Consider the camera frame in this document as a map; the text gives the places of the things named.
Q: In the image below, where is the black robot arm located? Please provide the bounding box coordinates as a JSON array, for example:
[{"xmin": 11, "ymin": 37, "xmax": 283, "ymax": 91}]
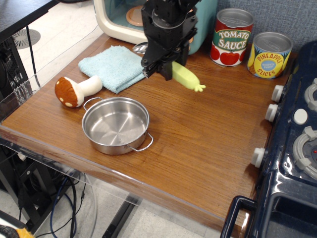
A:
[{"xmin": 141, "ymin": 0, "xmax": 198, "ymax": 80}]

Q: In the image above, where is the stainless steel pot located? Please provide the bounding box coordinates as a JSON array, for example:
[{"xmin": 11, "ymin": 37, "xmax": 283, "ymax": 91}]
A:
[{"xmin": 82, "ymin": 97, "xmax": 154, "ymax": 155}]

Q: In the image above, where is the teal toy microwave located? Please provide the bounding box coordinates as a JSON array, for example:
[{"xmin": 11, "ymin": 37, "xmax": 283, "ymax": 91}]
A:
[{"xmin": 93, "ymin": 0, "xmax": 217, "ymax": 55}]

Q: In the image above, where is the tomato sauce can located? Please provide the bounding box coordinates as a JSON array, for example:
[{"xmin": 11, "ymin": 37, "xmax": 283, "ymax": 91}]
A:
[{"xmin": 210, "ymin": 8, "xmax": 255, "ymax": 66}]

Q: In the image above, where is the plush brown mushroom toy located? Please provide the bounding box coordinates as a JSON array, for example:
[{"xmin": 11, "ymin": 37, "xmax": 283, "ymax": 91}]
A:
[{"xmin": 54, "ymin": 75, "xmax": 103, "ymax": 108}]

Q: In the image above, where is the folded light blue towel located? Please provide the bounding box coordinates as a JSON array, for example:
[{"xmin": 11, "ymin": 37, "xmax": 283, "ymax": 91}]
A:
[{"xmin": 78, "ymin": 46, "xmax": 145, "ymax": 94}]

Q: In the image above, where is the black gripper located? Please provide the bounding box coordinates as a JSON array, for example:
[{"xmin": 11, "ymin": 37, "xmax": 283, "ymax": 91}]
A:
[{"xmin": 140, "ymin": 18, "xmax": 199, "ymax": 81}]

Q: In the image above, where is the blue floor cable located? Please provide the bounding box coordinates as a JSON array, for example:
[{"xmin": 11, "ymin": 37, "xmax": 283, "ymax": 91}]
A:
[{"xmin": 49, "ymin": 177, "xmax": 77, "ymax": 238}]

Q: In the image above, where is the dark blue toy stove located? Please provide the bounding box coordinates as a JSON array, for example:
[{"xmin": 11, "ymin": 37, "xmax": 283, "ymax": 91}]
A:
[{"xmin": 221, "ymin": 41, "xmax": 317, "ymax": 238}]

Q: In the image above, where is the pineapple slices can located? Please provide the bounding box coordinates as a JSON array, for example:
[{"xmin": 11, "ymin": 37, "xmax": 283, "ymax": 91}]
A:
[{"xmin": 247, "ymin": 32, "xmax": 293, "ymax": 79}]

